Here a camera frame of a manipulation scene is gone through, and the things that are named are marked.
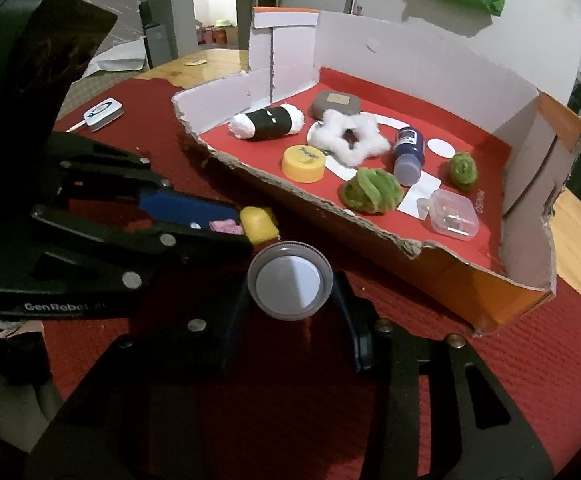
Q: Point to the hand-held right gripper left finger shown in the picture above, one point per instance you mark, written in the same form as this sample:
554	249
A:
235	325

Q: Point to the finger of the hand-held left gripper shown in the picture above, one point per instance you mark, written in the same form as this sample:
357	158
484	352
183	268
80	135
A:
195	250
185	207

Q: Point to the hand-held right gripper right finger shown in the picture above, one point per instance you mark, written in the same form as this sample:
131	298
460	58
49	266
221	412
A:
358	340

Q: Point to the orange pots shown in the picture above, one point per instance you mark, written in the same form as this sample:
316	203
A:
218	35

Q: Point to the small clear plastic box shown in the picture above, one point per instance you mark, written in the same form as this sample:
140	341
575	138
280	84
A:
450	212

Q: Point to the black and white plush roll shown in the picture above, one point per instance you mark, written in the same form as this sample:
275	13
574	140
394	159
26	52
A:
270	122

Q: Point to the yellow bottle cap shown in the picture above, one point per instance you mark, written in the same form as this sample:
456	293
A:
300	164

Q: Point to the white and blue key fob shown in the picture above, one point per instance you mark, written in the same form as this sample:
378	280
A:
101	112

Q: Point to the grey and white round lid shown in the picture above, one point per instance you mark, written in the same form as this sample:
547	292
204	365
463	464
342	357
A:
290	282

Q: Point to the small green pom-pom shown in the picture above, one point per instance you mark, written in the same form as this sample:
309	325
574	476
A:
463	171

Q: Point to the yellow and pink foam toy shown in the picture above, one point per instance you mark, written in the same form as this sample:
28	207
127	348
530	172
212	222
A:
258	225

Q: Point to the torn cardboard box red inside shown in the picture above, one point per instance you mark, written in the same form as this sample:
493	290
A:
475	130

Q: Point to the grey rounded case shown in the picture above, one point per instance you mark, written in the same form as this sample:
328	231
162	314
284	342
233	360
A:
323	107

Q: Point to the large green pom-pom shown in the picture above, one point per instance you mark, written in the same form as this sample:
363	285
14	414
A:
370	191

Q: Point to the dark blue bottle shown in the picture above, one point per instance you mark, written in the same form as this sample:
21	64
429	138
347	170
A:
409	147

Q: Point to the red table mat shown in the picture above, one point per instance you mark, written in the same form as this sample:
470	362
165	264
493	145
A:
470	385

